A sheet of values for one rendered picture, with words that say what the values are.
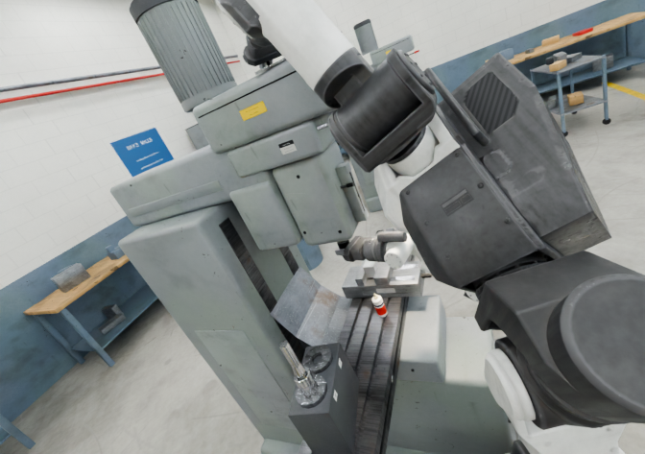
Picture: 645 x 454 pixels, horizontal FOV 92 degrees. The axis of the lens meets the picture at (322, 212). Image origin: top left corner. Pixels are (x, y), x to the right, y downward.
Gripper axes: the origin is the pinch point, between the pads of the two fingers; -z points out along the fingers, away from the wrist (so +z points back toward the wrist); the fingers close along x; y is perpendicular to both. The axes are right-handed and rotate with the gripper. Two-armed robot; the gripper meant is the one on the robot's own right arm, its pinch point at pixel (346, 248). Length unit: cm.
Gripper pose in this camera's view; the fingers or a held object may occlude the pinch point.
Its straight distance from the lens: 119.7
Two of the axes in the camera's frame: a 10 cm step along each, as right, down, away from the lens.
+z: 7.5, -0.6, -6.6
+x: -5.4, 5.2, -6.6
